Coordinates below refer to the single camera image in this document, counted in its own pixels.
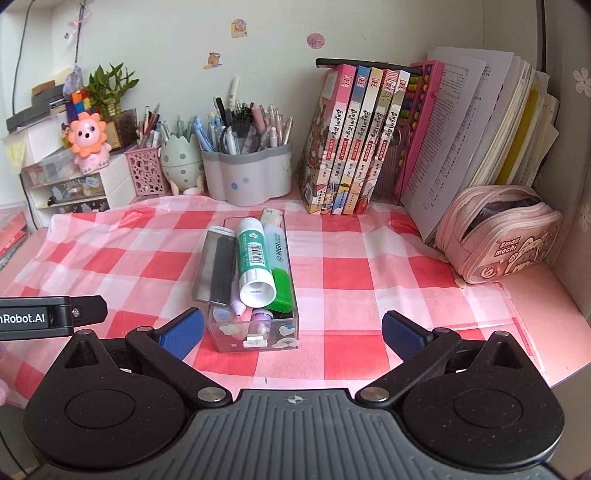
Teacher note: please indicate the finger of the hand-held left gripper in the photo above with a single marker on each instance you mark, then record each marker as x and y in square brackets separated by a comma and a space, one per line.
[87, 310]

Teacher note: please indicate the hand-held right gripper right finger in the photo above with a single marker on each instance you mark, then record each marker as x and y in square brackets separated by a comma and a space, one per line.
[401, 330]

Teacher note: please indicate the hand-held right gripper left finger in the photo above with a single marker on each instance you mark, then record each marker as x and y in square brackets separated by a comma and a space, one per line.
[182, 332]

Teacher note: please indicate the light blue pen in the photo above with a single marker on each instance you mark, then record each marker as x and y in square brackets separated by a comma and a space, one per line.
[221, 315]

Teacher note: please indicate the clear plastic box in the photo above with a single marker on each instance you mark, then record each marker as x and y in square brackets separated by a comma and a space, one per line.
[226, 341]

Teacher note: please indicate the purple mechanical pencil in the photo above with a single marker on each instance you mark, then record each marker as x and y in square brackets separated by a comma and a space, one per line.
[237, 304]

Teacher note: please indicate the dark translucent case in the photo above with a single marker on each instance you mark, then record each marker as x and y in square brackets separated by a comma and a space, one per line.
[214, 267]

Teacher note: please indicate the purple cartoon cap pen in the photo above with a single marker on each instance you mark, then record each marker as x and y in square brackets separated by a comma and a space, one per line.
[262, 316]

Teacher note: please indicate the green label glue stick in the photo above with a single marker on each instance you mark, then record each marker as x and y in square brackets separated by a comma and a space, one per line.
[251, 258]

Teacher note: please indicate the green cap highlighter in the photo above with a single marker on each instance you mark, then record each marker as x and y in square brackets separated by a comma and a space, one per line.
[279, 258]

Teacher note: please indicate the white eraser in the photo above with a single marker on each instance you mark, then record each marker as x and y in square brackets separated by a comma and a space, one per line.
[272, 217]

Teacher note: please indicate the pink checked plastic tablecloth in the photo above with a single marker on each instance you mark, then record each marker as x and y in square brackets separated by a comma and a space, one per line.
[369, 277]

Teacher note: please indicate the pink printed box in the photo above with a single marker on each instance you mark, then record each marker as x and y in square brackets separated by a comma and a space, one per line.
[11, 240]

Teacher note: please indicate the white drawer organiser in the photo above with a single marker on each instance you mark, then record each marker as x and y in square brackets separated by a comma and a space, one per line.
[122, 184]

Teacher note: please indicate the pink pencil case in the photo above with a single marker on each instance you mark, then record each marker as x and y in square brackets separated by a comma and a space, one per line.
[508, 249]

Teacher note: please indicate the pink perforated pen holder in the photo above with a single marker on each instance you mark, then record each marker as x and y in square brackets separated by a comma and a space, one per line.
[147, 170]

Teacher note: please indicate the bag of yellow rubber bands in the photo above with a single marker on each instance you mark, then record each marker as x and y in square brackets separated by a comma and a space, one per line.
[14, 152]

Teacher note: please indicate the egg shaped pen holder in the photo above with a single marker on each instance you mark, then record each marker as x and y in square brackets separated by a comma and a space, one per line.
[182, 166]

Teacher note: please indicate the grey cloud shaped pen holder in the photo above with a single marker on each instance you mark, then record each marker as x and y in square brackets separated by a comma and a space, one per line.
[249, 180]

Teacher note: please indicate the orange lion toy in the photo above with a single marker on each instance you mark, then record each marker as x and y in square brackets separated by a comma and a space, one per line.
[87, 136]

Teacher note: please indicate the striped pink spine comic book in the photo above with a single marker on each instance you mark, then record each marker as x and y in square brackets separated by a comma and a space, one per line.
[375, 147]

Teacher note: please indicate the yellow spine comic book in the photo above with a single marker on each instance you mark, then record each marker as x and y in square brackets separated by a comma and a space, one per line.
[362, 147]

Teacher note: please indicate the glass vase with pebbles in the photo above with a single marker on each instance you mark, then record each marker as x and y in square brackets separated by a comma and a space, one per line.
[125, 127]

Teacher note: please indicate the cream spine comic book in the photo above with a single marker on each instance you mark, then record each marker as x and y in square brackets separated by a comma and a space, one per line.
[387, 143]

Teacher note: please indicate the blue spine comic book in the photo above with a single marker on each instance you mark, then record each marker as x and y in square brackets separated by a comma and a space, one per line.
[349, 147]

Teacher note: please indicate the bunch of slim gel pens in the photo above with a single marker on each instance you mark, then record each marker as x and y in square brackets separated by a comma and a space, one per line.
[150, 129]

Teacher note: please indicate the dark grey flat box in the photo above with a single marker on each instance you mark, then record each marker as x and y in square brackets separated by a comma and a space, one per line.
[46, 96]
[27, 117]

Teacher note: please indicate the bunch of grey clip pens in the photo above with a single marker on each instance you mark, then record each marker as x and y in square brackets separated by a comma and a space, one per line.
[179, 127]

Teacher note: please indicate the black magnifying glass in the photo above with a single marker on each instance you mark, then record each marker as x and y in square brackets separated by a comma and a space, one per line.
[242, 136]

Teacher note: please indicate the colourful cube toy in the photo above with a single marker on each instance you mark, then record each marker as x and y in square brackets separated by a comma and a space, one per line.
[78, 104]

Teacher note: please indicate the stack of printed papers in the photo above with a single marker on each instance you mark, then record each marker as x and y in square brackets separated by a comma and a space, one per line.
[485, 138]

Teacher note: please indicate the pink abacus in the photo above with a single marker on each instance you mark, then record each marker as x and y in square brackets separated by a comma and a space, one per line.
[427, 115]

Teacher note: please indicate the bunch of assorted pastel pens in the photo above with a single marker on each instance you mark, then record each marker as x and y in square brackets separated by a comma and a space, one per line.
[272, 131]

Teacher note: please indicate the lucky bamboo plant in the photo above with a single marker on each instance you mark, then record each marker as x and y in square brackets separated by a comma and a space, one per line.
[111, 87]

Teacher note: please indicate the brown and cream note block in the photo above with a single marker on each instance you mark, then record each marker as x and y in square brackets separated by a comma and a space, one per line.
[44, 85]

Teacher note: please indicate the purple sachet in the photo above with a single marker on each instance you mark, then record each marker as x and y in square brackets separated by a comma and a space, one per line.
[74, 78]

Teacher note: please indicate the black book stand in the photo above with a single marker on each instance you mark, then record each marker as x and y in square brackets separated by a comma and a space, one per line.
[332, 63]

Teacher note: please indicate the beaver wall sticker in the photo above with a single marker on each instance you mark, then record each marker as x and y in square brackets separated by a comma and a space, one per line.
[212, 60]

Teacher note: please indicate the pink round wall sticker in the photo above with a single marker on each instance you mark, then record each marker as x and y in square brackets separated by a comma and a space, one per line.
[315, 40]

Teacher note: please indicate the white flower wall sticker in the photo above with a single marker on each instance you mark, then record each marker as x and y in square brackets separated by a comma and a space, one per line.
[582, 81]

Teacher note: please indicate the donut wall sticker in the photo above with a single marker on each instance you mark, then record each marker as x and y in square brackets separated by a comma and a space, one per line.
[238, 28]

